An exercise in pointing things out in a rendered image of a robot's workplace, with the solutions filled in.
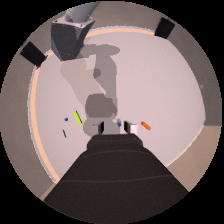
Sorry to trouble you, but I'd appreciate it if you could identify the orange rod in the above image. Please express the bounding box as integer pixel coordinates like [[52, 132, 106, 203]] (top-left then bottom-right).
[[141, 122, 151, 130]]

